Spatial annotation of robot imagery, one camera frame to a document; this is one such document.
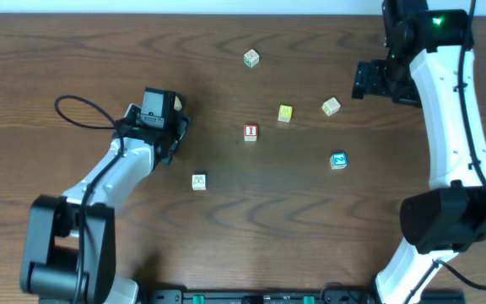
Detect blue number 2 block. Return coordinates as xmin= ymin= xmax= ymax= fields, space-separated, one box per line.
xmin=330 ymin=152 xmax=348 ymax=170

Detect red letter I block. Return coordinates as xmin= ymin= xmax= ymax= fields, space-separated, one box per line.
xmin=244 ymin=124 xmax=258 ymax=142

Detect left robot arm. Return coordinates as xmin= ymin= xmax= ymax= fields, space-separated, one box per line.
xmin=19 ymin=88 xmax=191 ymax=304

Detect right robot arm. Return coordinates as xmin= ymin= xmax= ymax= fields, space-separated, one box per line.
xmin=352 ymin=0 xmax=486 ymax=303

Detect yellow block left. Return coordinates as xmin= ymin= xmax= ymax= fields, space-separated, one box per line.
xmin=174 ymin=96 xmax=182 ymax=111

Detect yellow sided tilted block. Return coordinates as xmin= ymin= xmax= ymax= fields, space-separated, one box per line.
xmin=321 ymin=97 xmax=341 ymax=116

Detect yellow block centre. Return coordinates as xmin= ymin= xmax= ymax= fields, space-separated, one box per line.
xmin=278 ymin=105 xmax=293 ymax=122

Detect green sided wooden block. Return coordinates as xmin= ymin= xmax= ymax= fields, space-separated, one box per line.
xmin=244 ymin=49 xmax=260 ymax=68

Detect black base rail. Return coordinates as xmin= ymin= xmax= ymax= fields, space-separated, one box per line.
xmin=141 ymin=288 xmax=467 ymax=304

